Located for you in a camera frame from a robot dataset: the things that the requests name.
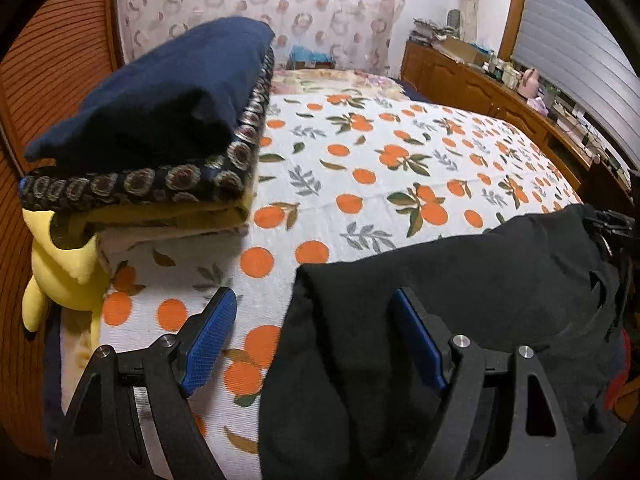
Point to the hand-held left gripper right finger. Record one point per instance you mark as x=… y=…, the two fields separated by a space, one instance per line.
x=420 y=345

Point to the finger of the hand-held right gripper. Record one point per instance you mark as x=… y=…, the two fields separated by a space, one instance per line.
x=617 y=225

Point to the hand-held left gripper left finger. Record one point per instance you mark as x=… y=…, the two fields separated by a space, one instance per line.
x=210 y=345

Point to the black t-shirt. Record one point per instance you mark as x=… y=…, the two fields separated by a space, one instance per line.
x=350 y=320

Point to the dark wooden chair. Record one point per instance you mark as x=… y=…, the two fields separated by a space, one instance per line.
x=607 y=185

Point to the beige folded cloth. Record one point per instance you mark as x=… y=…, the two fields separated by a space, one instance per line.
x=150 y=241

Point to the yellow folded garment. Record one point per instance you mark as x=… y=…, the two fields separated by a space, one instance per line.
x=200 y=215

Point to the yellow plush toy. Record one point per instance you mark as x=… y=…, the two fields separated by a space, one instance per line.
x=60 y=280

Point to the orange print bedsheet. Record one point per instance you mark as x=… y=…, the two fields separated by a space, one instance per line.
x=380 y=185

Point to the red cloth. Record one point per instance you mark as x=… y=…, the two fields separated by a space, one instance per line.
x=617 y=390

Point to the pink bottle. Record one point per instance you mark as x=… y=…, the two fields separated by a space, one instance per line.
x=529 y=82

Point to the cluster of small bottles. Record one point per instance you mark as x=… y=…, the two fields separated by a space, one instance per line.
x=502 y=70

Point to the wooden sideboard cabinet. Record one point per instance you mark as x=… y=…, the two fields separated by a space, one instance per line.
x=450 y=75

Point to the open cardboard box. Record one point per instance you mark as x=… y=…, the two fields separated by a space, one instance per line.
x=462 y=49

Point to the navy bed sheet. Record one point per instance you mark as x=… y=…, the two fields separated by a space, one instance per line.
x=412 y=91

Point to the navy folded garment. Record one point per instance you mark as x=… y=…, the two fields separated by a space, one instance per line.
x=165 y=85

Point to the beige lace curtain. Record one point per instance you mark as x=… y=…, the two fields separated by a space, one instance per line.
x=472 y=0

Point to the pile of folded cloths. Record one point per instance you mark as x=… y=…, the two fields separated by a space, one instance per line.
x=430 y=30

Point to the floral blanket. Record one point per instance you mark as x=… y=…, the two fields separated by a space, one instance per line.
x=340 y=80

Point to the blue plastic bag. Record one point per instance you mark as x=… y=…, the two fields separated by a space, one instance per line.
x=307 y=52

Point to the wooden window frame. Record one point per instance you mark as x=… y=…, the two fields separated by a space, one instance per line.
x=515 y=10

